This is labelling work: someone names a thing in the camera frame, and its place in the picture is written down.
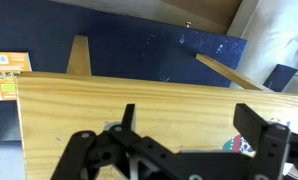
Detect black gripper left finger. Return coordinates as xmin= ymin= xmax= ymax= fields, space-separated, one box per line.
xmin=50 ymin=103 xmax=190 ymax=180

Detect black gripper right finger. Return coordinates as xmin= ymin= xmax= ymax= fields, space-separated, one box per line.
xmin=233 ymin=103 xmax=298 ymax=180

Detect dark blue board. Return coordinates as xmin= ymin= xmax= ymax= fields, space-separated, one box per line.
xmin=262 ymin=63 xmax=298 ymax=96

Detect light wooden side table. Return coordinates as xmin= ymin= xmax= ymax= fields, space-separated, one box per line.
xmin=15 ymin=34 xmax=298 ymax=180

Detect dark blue floor rug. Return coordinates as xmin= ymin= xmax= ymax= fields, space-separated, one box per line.
xmin=0 ymin=0 xmax=248 ymax=144

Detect orange printed paper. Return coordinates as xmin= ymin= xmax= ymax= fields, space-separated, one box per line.
xmin=0 ymin=51 xmax=33 ymax=102

